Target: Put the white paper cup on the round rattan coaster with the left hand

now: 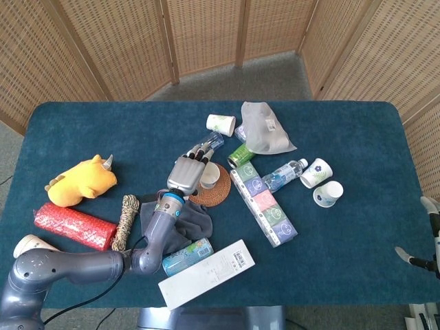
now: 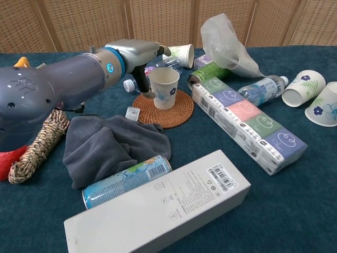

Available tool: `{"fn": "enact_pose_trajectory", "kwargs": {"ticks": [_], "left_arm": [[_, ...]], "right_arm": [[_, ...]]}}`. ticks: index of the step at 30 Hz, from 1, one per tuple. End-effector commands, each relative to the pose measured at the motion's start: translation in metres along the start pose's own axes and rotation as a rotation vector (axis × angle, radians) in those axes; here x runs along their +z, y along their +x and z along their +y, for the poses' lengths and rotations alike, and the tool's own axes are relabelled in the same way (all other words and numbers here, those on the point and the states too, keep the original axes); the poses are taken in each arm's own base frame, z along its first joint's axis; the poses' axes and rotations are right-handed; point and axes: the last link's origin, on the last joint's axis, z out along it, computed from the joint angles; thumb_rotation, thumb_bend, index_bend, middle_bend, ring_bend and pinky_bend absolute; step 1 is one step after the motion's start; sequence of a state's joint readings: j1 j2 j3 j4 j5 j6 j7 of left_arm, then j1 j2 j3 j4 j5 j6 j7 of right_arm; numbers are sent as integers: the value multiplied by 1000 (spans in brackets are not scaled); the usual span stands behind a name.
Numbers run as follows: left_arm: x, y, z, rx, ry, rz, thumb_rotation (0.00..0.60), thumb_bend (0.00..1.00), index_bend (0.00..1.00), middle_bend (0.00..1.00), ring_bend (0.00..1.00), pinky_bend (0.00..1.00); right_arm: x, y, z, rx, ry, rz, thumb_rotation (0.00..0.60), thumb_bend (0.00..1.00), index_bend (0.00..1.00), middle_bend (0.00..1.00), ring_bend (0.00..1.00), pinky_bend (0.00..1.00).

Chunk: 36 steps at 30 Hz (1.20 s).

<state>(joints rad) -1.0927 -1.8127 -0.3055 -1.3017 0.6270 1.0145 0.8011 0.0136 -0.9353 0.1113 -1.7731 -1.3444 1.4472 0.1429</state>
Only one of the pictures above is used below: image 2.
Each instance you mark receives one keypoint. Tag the purple tissue packet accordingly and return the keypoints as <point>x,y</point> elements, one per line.
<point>202,61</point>

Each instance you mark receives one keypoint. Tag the red plastic bag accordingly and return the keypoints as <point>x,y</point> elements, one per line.
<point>6,163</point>

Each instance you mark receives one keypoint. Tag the yellow plush toy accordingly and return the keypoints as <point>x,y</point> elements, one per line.
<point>21,62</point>

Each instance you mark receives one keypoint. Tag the water bottle purple label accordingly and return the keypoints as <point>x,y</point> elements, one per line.
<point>128,85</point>

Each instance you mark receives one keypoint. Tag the translucent plastic bag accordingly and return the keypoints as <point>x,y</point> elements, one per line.
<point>223,47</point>

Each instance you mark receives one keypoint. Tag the long white cardboard box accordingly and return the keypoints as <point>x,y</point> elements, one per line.
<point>158,210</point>

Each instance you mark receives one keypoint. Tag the paper cup green leaf print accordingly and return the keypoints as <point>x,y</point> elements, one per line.
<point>184,55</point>

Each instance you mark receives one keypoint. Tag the multicolour tissue pack bundle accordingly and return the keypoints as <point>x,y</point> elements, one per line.
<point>245,121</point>

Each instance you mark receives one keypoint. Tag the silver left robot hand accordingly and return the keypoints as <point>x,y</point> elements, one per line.
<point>139,55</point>

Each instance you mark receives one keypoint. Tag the grey microfibre towel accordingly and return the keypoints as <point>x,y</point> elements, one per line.
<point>105,147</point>

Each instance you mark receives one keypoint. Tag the teal tablecloth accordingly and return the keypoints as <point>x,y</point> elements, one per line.
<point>276,205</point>

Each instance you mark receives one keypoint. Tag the green beverage can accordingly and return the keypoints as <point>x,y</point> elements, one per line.
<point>208,72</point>

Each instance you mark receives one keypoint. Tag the blue beverage can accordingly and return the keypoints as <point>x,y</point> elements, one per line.
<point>123,182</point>

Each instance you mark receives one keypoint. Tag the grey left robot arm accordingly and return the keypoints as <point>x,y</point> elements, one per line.
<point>52,87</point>

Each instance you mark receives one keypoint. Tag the brown woven rattan coaster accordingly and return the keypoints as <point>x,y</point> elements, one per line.
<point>179,116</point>

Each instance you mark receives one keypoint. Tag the paper cup large blue flowers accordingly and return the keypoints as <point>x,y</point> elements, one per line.
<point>323,108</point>

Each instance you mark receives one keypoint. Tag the rattan folding screen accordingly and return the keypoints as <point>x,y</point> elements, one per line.
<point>92,23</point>

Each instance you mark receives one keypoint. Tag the water bottle blue label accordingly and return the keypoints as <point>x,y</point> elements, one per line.
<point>260,91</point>

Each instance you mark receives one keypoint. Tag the paper cup fern flower print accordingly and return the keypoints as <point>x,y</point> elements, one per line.
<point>305,87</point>

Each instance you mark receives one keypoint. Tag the white cup blue flower print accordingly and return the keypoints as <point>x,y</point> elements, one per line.
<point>164,87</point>

